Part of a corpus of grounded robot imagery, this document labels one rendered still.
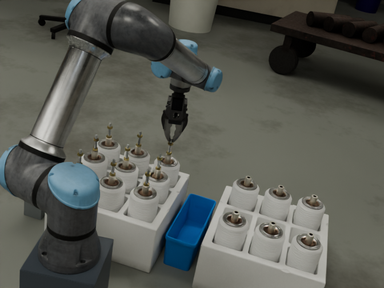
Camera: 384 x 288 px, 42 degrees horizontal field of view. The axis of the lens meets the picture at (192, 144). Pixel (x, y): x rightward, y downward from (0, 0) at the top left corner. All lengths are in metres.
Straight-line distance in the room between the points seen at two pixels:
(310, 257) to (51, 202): 0.80
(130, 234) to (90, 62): 0.64
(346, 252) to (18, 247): 1.21
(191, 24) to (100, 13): 3.38
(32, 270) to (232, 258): 0.62
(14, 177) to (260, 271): 0.79
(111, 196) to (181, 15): 3.10
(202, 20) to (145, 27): 3.41
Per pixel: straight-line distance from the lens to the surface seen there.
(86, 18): 1.24
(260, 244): 1.58
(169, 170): 1.81
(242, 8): 5.45
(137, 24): 1.19
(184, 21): 4.58
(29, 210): 1.92
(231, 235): 1.58
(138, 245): 1.67
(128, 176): 1.74
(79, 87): 1.24
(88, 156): 1.81
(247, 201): 1.79
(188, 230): 1.93
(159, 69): 1.57
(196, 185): 2.21
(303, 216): 1.79
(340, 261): 2.03
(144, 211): 1.63
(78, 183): 1.16
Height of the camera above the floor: 1.15
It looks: 27 degrees down
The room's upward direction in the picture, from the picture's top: 11 degrees clockwise
